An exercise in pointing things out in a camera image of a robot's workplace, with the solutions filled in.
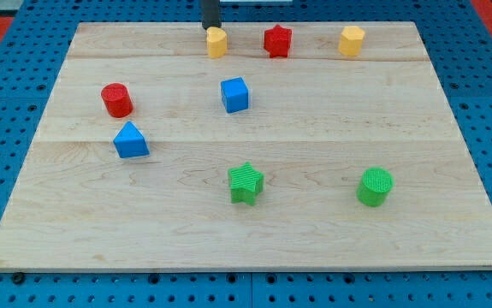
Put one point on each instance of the wooden board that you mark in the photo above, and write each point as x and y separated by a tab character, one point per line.
316	121

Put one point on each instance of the red cylinder block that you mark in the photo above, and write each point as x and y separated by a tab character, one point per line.
117	100

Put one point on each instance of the red star block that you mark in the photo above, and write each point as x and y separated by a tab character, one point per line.
277	41

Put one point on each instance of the yellow hexagon block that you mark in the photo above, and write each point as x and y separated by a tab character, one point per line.
351	41

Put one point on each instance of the yellow heart block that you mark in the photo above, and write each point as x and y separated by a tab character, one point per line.
217	42

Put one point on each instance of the blue cube block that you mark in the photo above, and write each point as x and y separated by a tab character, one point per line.
235	95

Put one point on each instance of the green cylinder block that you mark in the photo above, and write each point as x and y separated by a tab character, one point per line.
375	185

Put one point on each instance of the blue triangle block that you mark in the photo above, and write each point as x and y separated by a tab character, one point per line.
130	142

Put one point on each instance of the green star block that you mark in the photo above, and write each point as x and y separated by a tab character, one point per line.
245	184

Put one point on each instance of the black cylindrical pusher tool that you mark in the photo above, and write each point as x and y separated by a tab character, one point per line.
210	13

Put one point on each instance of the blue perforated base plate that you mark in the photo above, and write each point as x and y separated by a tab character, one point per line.
31	54

